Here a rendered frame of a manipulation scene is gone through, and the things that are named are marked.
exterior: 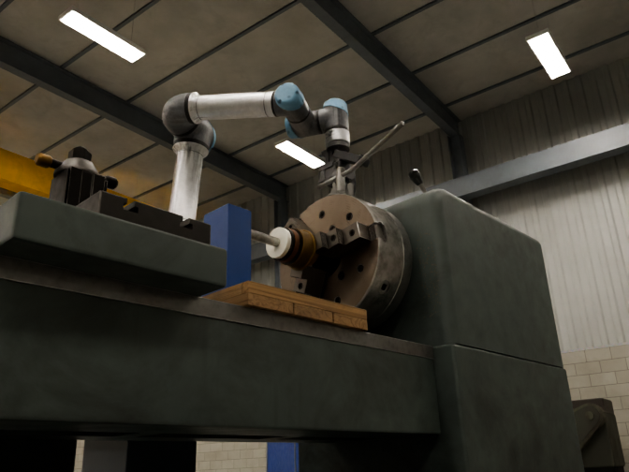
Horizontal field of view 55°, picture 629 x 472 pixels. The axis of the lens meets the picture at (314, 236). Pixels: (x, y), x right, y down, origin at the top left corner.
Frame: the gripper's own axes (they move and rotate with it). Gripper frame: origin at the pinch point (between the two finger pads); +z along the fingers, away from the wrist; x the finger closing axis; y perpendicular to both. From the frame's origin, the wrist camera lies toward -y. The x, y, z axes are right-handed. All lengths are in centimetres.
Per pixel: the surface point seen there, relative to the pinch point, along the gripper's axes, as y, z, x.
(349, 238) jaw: -22.9, 23.9, 27.4
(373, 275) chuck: -25.5, 32.3, 23.4
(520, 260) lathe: -34, 18, -33
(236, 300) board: -27, 45, 62
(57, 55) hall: 812, -627, -216
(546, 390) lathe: -34, 53, -35
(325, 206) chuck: -12.7, 11.7, 23.4
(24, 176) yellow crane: 1012, -481, -262
